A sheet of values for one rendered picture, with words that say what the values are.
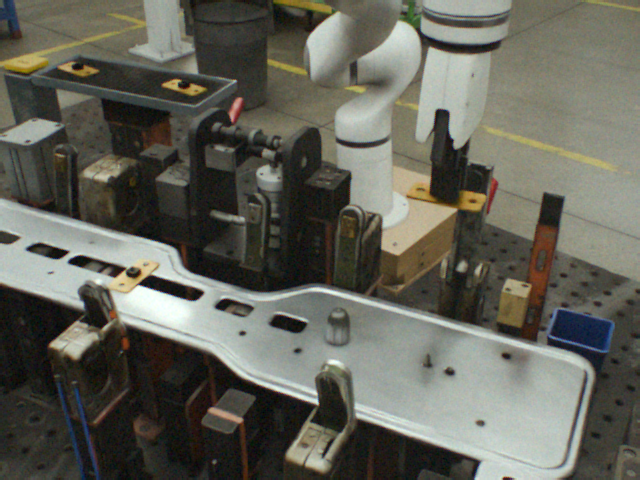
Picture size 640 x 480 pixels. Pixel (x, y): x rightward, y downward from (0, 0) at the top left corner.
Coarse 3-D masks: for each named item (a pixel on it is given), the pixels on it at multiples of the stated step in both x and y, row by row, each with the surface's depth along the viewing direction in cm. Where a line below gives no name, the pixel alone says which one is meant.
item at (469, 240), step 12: (468, 168) 97; (480, 168) 97; (492, 168) 97; (468, 180) 95; (480, 180) 94; (480, 192) 98; (456, 216) 100; (468, 216) 100; (480, 216) 99; (456, 228) 101; (468, 228) 101; (480, 228) 99; (456, 240) 101; (468, 240) 102; (480, 240) 101; (456, 252) 102; (468, 252) 102; (468, 276) 102
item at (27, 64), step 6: (12, 60) 148; (18, 60) 148; (24, 60) 148; (30, 60) 148; (36, 60) 148; (42, 60) 148; (6, 66) 146; (12, 66) 146; (18, 66) 145; (24, 66) 145; (30, 66) 145; (36, 66) 146; (24, 72) 145; (30, 72) 145
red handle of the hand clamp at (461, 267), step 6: (492, 180) 108; (492, 186) 107; (492, 192) 107; (492, 198) 107; (462, 258) 104; (468, 258) 103; (456, 264) 104; (462, 264) 103; (468, 264) 103; (456, 270) 103; (462, 270) 103
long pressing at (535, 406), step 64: (0, 256) 118; (64, 256) 118; (128, 256) 118; (128, 320) 105; (192, 320) 104; (256, 320) 104; (320, 320) 104; (384, 320) 104; (448, 320) 103; (256, 384) 94; (384, 384) 93; (448, 384) 93; (512, 384) 93; (576, 384) 93; (448, 448) 85; (512, 448) 85; (576, 448) 85
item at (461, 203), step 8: (416, 184) 85; (424, 184) 85; (408, 192) 83; (416, 192) 83; (424, 192) 83; (464, 192) 83; (472, 192) 83; (424, 200) 82; (432, 200) 82; (440, 200) 82; (448, 200) 82; (456, 200) 82; (464, 200) 82; (472, 200) 82; (480, 200) 82; (464, 208) 80; (472, 208) 80; (480, 208) 80
